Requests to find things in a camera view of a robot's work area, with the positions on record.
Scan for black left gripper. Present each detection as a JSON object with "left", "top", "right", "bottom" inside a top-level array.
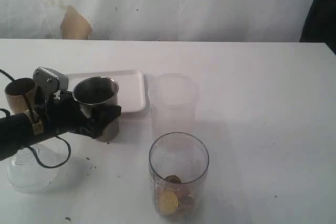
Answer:
[{"left": 34, "top": 87, "right": 121, "bottom": 140}]

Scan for stainless steel cup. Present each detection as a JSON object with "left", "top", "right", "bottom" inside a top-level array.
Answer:
[{"left": 72, "top": 77, "right": 119, "bottom": 142}]

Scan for brown wooden cup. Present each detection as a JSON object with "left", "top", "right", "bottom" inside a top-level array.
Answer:
[{"left": 5, "top": 78, "right": 37, "bottom": 114}]

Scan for clear dome lid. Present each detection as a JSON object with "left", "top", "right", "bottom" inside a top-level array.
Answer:
[{"left": 7, "top": 144, "right": 61, "bottom": 194}]

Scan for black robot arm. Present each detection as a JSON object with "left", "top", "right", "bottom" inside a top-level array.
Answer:
[{"left": 1, "top": 91, "right": 121, "bottom": 160}]

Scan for clear plastic shaker tumbler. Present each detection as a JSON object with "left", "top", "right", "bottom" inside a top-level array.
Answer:
[{"left": 149, "top": 132, "right": 209, "bottom": 222}]

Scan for white rectangular tray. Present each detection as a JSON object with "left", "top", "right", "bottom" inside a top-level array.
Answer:
[{"left": 67, "top": 70, "right": 146, "bottom": 114}]

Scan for translucent plastic container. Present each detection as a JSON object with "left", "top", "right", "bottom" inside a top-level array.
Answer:
[{"left": 148, "top": 73, "right": 199, "bottom": 139}]

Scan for gold coins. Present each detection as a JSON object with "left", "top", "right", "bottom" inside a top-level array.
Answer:
[{"left": 154, "top": 175, "right": 195, "bottom": 219}]

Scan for white backdrop sheet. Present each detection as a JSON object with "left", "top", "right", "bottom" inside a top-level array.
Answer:
[{"left": 1, "top": 0, "right": 313, "bottom": 42}]

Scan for dark curtain at right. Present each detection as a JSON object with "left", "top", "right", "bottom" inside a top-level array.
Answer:
[{"left": 300, "top": 0, "right": 336, "bottom": 52}]

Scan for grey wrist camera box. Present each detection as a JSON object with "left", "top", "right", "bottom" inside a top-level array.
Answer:
[{"left": 33, "top": 67, "right": 69, "bottom": 103}]

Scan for black cable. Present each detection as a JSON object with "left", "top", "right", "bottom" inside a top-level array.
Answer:
[{"left": 0, "top": 68, "right": 72, "bottom": 169}]

